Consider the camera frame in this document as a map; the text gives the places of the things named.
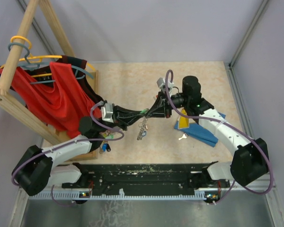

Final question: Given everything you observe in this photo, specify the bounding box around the wooden clothes rack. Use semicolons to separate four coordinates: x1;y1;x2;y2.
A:
0;0;101;163

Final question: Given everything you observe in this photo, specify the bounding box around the key tag bunch on blue disc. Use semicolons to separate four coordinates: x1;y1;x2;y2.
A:
99;131;114;154

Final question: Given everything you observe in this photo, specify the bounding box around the yellow clothes hanger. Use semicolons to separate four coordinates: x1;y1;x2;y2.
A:
1;35;97;78

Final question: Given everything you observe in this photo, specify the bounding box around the steel key ring disc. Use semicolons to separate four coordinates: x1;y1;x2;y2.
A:
137;117;148;140

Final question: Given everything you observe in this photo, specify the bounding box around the yellow blue cartoon cloth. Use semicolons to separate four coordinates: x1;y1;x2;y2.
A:
174;116;218;147

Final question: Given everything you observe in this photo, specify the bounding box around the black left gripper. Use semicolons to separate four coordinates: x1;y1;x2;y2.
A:
96;103;145;133

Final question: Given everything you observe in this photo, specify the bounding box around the teal clothes hanger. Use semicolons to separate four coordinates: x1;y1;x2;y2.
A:
0;42;95;88

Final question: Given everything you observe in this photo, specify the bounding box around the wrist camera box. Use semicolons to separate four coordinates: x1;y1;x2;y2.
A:
101;103;114;123
157;78;174;95

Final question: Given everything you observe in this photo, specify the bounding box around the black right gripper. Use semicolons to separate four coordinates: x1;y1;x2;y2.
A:
146;89;190;119

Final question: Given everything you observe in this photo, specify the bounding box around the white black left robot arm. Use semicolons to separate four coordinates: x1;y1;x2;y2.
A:
11;102;148;196

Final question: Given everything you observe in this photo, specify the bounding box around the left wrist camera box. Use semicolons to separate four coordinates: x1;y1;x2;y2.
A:
101;103;114;123

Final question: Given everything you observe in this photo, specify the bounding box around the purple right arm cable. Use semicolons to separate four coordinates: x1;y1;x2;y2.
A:
165;70;275;205

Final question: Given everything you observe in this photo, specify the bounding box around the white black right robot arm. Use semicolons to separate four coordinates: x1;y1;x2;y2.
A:
146;76;269;187

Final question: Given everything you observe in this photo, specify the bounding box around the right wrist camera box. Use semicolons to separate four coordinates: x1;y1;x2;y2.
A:
157;78;174;95

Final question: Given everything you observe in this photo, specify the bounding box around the red shirt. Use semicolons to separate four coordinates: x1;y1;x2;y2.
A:
11;62;95;139

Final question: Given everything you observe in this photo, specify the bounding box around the loose silver key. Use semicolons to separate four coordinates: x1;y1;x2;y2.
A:
178;133;188;140

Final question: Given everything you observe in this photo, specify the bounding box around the aluminium frame rail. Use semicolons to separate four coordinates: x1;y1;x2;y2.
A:
227;0;284;227

